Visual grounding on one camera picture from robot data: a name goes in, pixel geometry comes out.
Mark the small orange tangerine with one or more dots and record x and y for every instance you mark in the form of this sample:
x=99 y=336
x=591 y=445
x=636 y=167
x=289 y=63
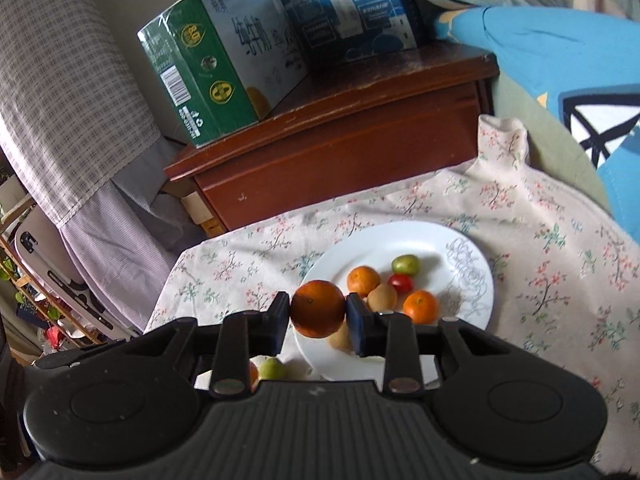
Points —
x=422 y=307

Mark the white floral plate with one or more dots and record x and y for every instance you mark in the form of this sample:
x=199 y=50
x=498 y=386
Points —
x=450 y=266

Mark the tangerine behind left finger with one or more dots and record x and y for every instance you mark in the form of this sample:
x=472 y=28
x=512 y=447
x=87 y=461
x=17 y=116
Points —
x=254 y=375

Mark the green jujube fruit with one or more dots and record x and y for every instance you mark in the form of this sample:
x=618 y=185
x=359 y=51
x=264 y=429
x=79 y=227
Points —
x=406 y=264

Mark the blue milk carton box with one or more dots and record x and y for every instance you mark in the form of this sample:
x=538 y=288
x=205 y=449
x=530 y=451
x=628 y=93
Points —
x=341 y=31

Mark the green jujube near gripper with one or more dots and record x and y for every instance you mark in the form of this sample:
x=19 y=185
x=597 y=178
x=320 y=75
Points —
x=272 y=369

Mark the wooden shelf rack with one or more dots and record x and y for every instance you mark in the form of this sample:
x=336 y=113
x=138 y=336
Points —
x=37 y=321

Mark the blue shark plush pillow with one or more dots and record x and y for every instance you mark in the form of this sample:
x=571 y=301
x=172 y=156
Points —
x=582 y=68

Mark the dark wooden nightstand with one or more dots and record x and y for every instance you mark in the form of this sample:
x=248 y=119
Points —
x=346 y=129

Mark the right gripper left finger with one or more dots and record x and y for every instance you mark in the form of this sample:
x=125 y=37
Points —
x=243 y=335

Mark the brown longan fruit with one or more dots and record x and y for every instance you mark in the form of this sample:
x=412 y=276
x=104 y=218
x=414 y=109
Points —
x=382 y=299

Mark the cardboard box on floor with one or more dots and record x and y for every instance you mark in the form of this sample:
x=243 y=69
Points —
x=192 y=199

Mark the green milk carton box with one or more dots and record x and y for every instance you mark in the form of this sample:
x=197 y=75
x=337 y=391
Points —
x=225 y=64

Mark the checked grey fabric cover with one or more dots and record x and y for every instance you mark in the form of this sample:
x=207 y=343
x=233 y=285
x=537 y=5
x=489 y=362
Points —
x=81 y=138

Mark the red cherry tomato on plate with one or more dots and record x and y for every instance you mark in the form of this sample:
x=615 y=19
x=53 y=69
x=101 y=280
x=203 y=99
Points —
x=402 y=283

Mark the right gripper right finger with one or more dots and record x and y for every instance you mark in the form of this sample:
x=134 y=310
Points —
x=391 y=337

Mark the floral tablecloth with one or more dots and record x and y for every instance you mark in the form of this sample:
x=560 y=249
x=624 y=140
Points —
x=565 y=276

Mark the large orange tangerine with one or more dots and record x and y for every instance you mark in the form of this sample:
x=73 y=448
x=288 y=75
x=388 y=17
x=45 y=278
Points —
x=318 y=309

